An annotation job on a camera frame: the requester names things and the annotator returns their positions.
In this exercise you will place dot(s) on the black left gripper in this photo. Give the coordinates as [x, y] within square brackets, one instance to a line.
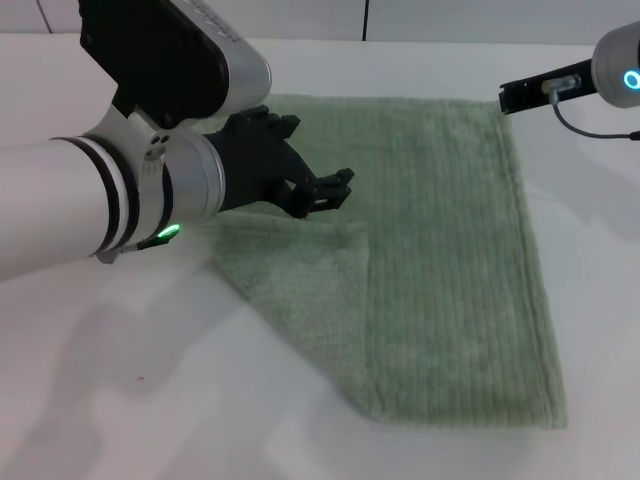
[250, 165]

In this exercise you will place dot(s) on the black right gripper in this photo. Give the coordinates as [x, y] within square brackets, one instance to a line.
[565, 87]

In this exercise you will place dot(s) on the green ribbed towel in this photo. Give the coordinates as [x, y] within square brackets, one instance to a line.
[425, 250]

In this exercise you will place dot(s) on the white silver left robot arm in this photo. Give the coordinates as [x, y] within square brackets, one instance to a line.
[50, 200]

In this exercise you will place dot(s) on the black vertical wall strip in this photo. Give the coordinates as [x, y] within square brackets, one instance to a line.
[365, 17]

